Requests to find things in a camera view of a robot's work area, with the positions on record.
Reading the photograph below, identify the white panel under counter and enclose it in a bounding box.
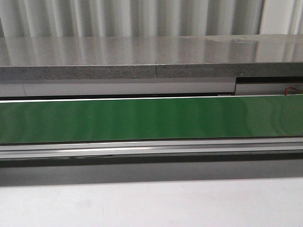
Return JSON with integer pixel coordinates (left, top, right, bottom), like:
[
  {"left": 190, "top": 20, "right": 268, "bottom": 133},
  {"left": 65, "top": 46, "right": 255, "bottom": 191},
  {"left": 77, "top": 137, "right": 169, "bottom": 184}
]
[{"left": 0, "top": 77, "right": 303, "bottom": 97}]

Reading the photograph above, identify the grey stone counter slab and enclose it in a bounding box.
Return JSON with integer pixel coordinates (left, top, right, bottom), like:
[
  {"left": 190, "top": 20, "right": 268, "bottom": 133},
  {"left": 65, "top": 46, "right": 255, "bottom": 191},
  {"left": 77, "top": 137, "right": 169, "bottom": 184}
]
[{"left": 0, "top": 35, "right": 303, "bottom": 81}]

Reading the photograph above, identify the green conveyor belt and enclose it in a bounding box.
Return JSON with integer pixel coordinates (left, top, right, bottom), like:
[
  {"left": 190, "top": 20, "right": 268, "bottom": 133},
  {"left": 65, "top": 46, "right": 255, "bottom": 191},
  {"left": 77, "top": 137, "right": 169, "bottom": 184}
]
[{"left": 0, "top": 95, "right": 303, "bottom": 144}]

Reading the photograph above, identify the white pleated curtain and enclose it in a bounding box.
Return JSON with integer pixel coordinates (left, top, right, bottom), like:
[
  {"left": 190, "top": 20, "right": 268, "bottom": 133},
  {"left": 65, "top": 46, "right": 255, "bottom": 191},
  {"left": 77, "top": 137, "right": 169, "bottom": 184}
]
[{"left": 0, "top": 0, "right": 303, "bottom": 37}]

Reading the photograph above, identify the red cable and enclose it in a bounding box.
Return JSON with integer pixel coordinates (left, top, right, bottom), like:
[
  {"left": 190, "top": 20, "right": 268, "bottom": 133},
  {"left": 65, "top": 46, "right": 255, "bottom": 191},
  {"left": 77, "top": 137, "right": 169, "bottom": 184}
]
[{"left": 285, "top": 87, "right": 303, "bottom": 96}]

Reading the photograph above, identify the aluminium conveyor front rail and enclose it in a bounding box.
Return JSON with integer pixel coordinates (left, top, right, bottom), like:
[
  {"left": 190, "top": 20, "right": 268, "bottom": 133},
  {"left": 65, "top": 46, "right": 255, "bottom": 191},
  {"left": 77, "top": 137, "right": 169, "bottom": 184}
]
[{"left": 0, "top": 137, "right": 303, "bottom": 159}]

